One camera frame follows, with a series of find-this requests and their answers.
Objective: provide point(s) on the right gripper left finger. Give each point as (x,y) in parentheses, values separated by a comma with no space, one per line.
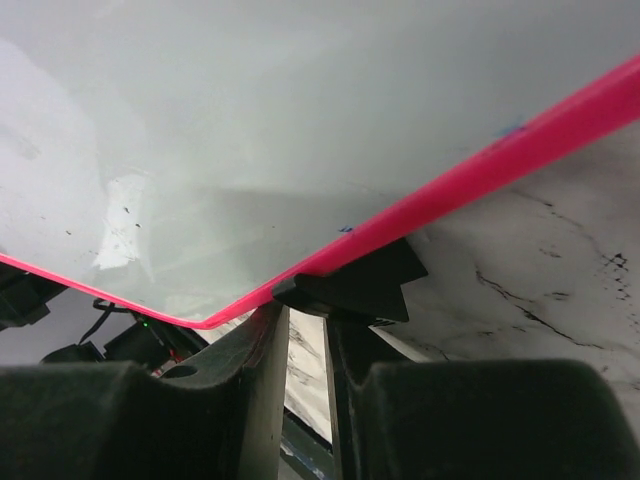
(216,415)

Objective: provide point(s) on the pink framed whiteboard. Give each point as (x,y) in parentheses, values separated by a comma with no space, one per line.
(181,157)

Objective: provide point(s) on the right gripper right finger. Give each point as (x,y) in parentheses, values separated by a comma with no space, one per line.
(393,418)

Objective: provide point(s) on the black whiteboard stand clip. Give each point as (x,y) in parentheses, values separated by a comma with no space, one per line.
(367,291)

